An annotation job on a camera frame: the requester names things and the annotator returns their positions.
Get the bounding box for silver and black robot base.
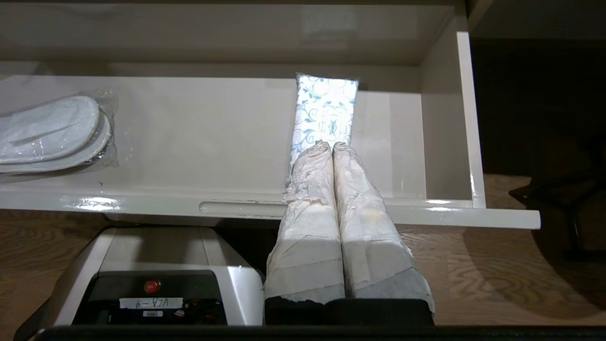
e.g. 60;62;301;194
14;226;264;327

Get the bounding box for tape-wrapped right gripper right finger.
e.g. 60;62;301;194
333;142;435;313

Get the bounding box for glossy white drawer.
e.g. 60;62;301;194
0;0;541;230

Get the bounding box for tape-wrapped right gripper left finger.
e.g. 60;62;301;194
264;141;345;304

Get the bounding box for white patterned tissue pack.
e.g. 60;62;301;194
285;73;359;190

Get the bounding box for black metal stand legs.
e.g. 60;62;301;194
509;137;606;261

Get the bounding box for white slippers in clear bag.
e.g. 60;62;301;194
0;88;119;183

